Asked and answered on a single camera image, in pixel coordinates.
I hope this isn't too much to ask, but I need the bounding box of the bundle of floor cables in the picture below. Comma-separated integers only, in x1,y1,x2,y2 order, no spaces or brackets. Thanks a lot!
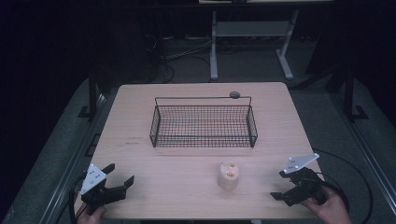
144,33,213,84

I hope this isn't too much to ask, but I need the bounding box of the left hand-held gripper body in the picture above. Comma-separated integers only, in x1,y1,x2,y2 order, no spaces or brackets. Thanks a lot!
79,163,127,216

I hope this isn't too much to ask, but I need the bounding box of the white metal desk frame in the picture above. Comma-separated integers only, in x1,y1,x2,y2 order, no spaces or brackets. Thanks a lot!
209,8,301,81

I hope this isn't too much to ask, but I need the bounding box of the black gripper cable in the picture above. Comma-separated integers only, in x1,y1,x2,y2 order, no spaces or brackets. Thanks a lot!
311,147,374,224
68,175,87,224

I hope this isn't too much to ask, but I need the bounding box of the person's left hand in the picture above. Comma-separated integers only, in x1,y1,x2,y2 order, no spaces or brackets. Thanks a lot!
76,205,107,224

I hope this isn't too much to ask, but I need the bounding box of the black wire basket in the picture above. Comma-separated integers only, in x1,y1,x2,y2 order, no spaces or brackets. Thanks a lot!
148,95,259,149

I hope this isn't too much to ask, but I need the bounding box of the person's right hand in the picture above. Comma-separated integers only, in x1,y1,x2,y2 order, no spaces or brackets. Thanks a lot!
299,186,353,224

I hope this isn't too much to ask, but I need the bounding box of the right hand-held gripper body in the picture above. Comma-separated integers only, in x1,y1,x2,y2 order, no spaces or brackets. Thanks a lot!
282,152,329,208

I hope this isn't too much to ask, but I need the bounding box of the aluminium floor rail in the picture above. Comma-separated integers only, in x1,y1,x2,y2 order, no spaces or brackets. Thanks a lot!
38,92,108,224
329,91,396,216

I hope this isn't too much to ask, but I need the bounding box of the black metal stand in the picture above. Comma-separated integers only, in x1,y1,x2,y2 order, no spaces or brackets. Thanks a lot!
78,66,104,121
326,64,370,123

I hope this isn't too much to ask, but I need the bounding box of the beige toy food piece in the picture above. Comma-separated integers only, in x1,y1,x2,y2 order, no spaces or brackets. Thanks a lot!
217,161,240,191

